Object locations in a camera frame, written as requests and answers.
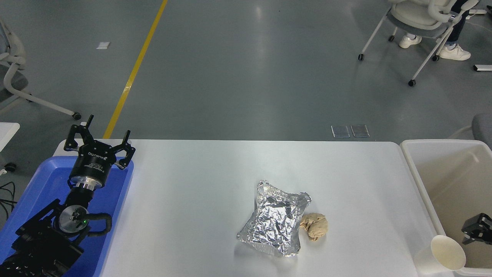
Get clear floor plate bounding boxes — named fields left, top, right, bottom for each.
left=350, top=124, right=370, bottom=138
left=331, top=125, right=351, bottom=139

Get blue plastic tray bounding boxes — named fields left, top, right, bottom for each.
left=0, top=156, right=135, bottom=277

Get small white side table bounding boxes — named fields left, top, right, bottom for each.
left=0, top=122, right=21, bottom=173

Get black floor cables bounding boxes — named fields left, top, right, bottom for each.
left=0, top=182, right=17, bottom=220

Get grey padded chair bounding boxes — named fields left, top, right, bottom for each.
left=472, top=113, right=492, bottom=151

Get white paper cup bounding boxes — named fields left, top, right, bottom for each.
left=413, top=235, right=467, bottom=275

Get white wheeled office chair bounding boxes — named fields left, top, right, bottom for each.
left=357, top=0, right=482, bottom=87

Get large pale plastic bin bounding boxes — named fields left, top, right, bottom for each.
left=400, top=139, right=492, bottom=277

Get person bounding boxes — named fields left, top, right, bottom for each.
left=398, top=0, right=481, bottom=61

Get crumpled tan paper ball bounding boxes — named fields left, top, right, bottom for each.
left=299, top=212, right=329, bottom=242

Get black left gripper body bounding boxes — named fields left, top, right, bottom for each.
left=70, top=141, right=117, bottom=183

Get white grey swivel chair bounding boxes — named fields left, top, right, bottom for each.
left=0, top=19, right=83, bottom=121

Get crumpled silver foil tray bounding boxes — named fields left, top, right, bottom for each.
left=236, top=180, right=312, bottom=258

